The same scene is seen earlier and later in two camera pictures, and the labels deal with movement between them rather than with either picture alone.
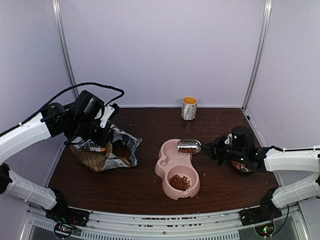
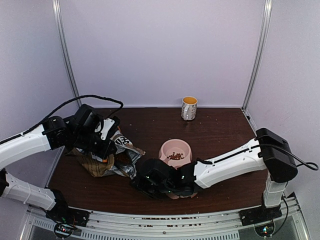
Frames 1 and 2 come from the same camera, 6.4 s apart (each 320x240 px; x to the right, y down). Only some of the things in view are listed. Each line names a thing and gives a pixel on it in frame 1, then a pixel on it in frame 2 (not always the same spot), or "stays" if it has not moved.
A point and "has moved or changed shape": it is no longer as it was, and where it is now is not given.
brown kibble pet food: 119,150 to 123,158
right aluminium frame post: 262,38 stays
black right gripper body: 222,152 to 148,189
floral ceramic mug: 189,108 stays
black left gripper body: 100,140 to 100,151
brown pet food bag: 121,150 has moved or changed shape
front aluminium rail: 163,225 stays
